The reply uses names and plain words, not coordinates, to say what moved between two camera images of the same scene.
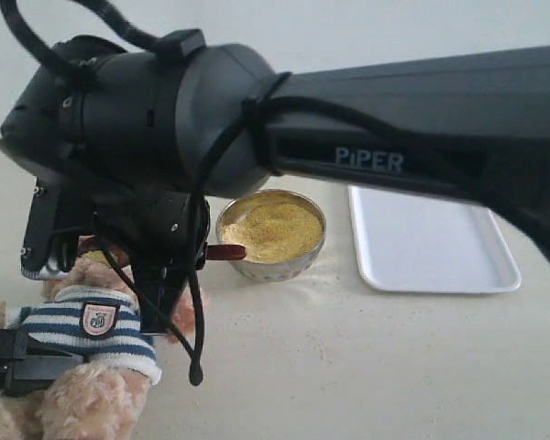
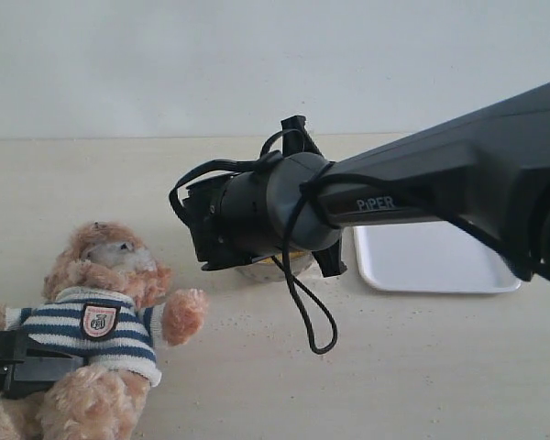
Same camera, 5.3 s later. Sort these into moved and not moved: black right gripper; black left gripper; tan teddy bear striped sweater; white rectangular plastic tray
Moved: black right gripper
Not moved: tan teddy bear striped sweater; black left gripper; white rectangular plastic tray
